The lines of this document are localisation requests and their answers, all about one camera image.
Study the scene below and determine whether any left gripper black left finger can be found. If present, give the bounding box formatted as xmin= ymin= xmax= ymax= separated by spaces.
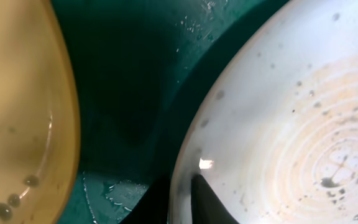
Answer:
xmin=120 ymin=177 xmax=170 ymax=224

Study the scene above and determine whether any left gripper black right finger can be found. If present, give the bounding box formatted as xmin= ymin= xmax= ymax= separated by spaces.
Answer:
xmin=191 ymin=174 xmax=238 ymax=224

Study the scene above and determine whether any light blue plate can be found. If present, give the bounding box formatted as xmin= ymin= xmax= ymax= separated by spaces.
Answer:
xmin=168 ymin=0 xmax=358 ymax=223

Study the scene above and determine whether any teal plastic tray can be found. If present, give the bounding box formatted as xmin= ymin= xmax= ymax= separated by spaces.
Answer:
xmin=52 ymin=0 xmax=285 ymax=223

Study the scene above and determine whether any yellow plate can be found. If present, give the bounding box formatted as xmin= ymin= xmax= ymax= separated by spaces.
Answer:
xmin=0 ymin=0 xmax=80 ymax=223

